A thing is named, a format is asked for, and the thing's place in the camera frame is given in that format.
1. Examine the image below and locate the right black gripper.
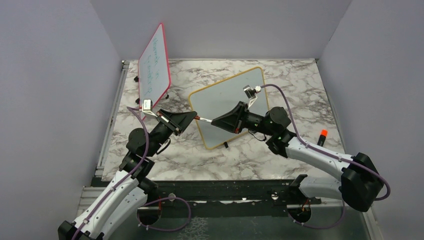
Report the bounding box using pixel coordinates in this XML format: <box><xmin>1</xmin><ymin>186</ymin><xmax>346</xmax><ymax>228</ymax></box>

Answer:
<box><xmin>211</xmin><ymin>101</ymin><xmax>275</xmax><ymax>137</ymax></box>

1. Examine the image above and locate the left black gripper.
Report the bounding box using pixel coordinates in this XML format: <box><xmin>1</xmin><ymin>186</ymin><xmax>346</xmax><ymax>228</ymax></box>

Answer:
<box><xmin>147</xmin><ymin>108</ymin><xmax>198</xmax><ymax>157</ymax></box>

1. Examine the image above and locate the white dry erase marker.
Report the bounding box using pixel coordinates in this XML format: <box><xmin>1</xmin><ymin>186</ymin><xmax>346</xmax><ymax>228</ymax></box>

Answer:
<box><xmin>194</xmin><ymin>116</ymin><xmax>212</xmax><ymax>123</ymax></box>

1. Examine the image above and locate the yellow framed whiteboard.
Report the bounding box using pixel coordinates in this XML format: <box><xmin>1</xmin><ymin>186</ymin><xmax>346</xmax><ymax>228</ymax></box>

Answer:
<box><xmin>188</xmin><ymin>66</ymin><xmax>265</xmax><ymax>150</ymax></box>

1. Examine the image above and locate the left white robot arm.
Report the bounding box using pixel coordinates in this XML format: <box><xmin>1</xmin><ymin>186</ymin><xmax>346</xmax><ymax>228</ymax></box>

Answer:
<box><xmin>58</xmin><ymin>109</ymin><xmax>198</xmax><ymax>240</ymax></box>

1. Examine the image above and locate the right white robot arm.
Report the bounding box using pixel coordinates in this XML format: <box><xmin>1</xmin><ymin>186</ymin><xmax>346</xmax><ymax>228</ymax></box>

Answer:
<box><xmin>211</xmin><ymin>101</ymin><xmax>384</xmax><ymax>212</ymax></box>

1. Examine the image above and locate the pink framed whiteboard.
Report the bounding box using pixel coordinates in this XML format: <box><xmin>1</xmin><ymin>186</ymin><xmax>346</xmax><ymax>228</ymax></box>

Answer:
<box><xmin>137</xmin><ymin>22</ymin><xmax>172</xmax><ymax>109</ymax></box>

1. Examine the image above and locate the orange capped black marker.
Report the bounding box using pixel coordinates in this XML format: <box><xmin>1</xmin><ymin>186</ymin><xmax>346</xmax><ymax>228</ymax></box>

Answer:
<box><xmin>317</xmin><ymin>129</ymin><xmax>328</xmax><ymax>147</ymax></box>

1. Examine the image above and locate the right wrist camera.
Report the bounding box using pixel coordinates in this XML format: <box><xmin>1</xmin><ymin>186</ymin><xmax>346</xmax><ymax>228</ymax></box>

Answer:
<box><xmin>243</xmin><ymin>85</ymin><xmax>262</xmax><ymax>99</ymax></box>

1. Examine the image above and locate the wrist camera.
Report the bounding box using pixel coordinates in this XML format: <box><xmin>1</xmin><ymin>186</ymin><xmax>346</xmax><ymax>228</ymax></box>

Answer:
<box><xmin>243</xmin><ymin>85</ymin><xmax>262</xmax><ymax>99</ymax></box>
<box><xmin>141</xmin><ymin>99</ymin><xmax>153</xmax><ymax>114</ymax></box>

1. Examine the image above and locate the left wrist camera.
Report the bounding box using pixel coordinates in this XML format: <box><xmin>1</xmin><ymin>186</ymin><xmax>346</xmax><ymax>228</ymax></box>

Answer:
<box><xmin>141</xmin><ymin>99</ymin><xmax>153</xmax><ymax>114</ymax></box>

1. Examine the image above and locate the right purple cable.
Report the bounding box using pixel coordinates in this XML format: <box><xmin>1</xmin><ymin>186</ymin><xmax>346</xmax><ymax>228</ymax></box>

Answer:
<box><xmin>259</xmin><ymin>83</ymin><xmax>392</xmax><ymax>230</ymax></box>

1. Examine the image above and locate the purple cable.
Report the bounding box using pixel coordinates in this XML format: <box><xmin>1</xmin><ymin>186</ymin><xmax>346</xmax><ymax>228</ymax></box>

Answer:
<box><xmin>259</xmin><ymin>83</ymin><xmax>392</xmax><ymax>230</ymax></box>
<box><xmin>71</xmin><ymin>106</ymin><xmax>192</xmax><ymax>240</ymax></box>

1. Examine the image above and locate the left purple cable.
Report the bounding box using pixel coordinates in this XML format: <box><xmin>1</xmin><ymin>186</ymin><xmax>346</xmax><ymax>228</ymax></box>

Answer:
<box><xmin>71</xmin><ymin>106</ymin><xmax>192</xmax><ymax>240</ymax></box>

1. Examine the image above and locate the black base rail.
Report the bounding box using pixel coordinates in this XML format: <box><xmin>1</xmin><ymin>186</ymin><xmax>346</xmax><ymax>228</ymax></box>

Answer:
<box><xmin>91</xmin><ymin>178</ymin><xmax>357</xmax><ymax>220</ymax></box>

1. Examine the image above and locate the aluminium side rail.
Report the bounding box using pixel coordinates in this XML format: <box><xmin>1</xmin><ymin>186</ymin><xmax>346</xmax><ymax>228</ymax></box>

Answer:
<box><xmin>94</xmin><ymin>60</ymin><xmax>131</xmax><ymax>178</ymax></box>

